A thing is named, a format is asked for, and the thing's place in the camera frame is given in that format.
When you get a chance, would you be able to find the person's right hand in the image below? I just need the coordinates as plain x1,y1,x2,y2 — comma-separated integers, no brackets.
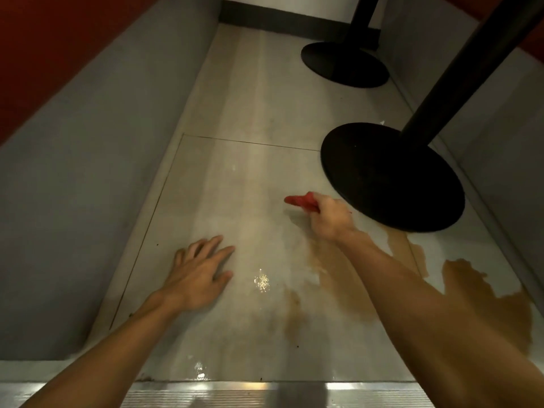
309,194,360,243

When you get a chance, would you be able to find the dark baseboard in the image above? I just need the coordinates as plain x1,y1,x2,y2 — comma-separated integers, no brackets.
218,0,381,50

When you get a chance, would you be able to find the ribbed metal threshold strip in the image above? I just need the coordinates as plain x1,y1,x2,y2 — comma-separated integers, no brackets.
0,380,430,408

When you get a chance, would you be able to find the black round-base table leg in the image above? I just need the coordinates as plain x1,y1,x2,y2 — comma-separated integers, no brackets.
320,0,544,233
300,0,391,89

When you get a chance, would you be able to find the brown liquid spill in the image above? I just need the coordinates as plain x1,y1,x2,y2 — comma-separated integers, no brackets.
284,227,534,358

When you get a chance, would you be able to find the person's left hand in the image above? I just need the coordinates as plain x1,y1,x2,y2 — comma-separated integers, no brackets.
158,235,236,313

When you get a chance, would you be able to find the person's left forearm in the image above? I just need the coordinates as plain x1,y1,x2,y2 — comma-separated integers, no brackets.
20,290,171,408

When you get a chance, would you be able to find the red cleaning cloth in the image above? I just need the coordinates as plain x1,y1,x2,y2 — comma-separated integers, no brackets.
284,192,353,215

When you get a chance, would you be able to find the person's right forearm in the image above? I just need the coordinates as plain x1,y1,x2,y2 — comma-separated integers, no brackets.
335,228,544,408

